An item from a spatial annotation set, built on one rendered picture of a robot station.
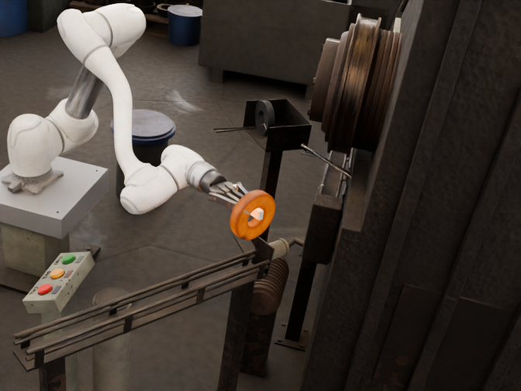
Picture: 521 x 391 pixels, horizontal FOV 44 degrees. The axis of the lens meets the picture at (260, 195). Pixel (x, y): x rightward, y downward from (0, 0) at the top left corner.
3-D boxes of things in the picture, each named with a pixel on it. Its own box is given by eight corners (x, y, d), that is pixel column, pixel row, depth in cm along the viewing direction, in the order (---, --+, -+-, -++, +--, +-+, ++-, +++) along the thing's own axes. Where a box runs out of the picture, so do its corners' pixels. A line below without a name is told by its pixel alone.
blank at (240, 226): (256, 246, 195) (249, 240, 198) (284, 203, 195) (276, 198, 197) (227, 233, 183) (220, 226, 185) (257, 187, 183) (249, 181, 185)
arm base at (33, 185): (-8, 187, 255) (-10, 175, 252) (29, 161, 272) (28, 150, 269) (29, 201, 250) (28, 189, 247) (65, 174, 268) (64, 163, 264)
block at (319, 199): (332, 254, 229) (346, 198, 216) (329, 268, 222) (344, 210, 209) (303, 247, 230) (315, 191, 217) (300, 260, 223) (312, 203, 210)
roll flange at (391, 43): (378, 127, 247) (410, 6, 222) (370, 188, 208) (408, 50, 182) (353, 122, 248) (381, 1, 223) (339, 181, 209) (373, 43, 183)
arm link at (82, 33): (89, 46, 203) (120, 36, 213) (54, 4, 205) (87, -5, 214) (77, 72, 213) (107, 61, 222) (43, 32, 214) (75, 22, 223)
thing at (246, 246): (265, 223, 336) (287, 98, 298) (286, 254, 317) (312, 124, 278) (229, 229, 328) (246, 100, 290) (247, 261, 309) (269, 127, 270)
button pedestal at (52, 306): (98, 385, 236) (98, 253, 203) (69, 438, 216) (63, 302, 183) (58, 374, 238) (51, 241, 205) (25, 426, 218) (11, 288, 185)
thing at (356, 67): (353, 122, 248) (381, 1, 223) (339, 181, 209) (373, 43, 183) (336, 118, 249) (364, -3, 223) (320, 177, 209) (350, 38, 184)
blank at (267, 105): (258, 118, 299) (251, 118, 298) (266, 92, 288) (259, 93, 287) (269, 141, 291) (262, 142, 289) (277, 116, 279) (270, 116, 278)
